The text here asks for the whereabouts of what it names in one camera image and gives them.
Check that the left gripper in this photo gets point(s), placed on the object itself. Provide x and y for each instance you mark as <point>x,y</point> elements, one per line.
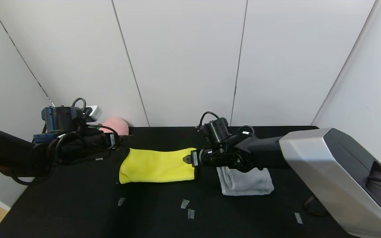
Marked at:
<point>112,140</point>

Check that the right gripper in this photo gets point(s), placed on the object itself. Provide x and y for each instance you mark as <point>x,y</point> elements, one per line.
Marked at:
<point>195,158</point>

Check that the yellow microfibre towel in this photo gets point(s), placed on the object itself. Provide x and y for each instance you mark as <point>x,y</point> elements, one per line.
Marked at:
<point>157,165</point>

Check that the grey towel with orange stripes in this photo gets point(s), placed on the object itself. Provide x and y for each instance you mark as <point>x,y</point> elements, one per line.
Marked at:
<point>250,185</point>

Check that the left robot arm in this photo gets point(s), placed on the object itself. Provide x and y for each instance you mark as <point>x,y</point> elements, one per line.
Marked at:
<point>5,148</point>

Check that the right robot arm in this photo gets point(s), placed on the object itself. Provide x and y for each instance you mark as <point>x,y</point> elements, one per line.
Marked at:
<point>326,158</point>

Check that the pink plush peach toy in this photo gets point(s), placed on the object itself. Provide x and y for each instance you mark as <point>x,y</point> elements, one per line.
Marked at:
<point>119,124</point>

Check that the clear tape piece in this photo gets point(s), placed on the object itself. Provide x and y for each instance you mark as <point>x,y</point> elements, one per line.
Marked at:
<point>298,218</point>
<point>184,204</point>
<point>121,201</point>
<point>190,214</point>

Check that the black fabric table cover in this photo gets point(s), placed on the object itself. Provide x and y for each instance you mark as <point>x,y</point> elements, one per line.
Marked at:
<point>78,198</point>

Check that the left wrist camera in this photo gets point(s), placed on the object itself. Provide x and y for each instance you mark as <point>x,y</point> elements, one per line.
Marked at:
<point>94,113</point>

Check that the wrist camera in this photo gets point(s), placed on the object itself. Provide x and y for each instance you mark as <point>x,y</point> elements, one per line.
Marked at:
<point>202,128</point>
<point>94,113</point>

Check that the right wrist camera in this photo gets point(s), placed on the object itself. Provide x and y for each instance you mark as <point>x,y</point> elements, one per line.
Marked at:
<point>202,128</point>

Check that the small wall panel hinge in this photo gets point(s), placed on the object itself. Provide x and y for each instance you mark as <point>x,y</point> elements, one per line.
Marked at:
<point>50,100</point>

